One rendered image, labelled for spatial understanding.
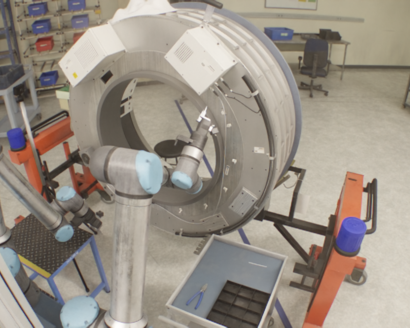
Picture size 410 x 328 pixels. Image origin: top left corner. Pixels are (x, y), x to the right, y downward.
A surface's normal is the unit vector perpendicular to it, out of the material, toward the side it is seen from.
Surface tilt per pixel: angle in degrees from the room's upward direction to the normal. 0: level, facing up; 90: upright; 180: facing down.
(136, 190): 71
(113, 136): 80
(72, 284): 0
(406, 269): 0
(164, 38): 90
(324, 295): 90
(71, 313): 5
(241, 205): 90
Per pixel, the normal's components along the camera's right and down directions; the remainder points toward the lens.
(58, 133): 0.90, 0.22
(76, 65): -0.43, 0.47
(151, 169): 0.96, 0.04
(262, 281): 0.00, -0.85
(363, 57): 0.25, 0.51
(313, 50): -0.29, 0.63
